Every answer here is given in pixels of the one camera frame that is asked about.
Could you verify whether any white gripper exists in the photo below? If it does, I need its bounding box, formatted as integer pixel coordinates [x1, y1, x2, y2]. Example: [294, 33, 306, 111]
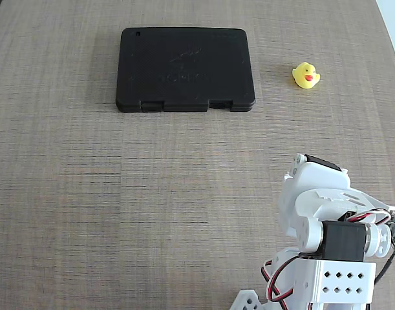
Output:
[279, 153, 363, 234]

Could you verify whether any yellow rubber duck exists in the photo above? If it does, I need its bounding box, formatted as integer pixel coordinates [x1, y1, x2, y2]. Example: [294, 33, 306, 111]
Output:
[292, 61, 321, 89]

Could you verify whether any black plastic case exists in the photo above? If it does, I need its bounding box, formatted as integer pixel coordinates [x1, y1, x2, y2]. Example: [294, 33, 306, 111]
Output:
[115, 26, 257, 114]

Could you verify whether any red black servo cable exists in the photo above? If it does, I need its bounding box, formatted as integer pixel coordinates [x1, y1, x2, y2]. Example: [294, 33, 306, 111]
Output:
[347, 207, 392, 226]
[261, 251, 314, 304]

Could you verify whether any thin black camera cable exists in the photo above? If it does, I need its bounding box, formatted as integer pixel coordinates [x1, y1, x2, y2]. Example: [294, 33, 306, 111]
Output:
[373, 241, 395, 285]

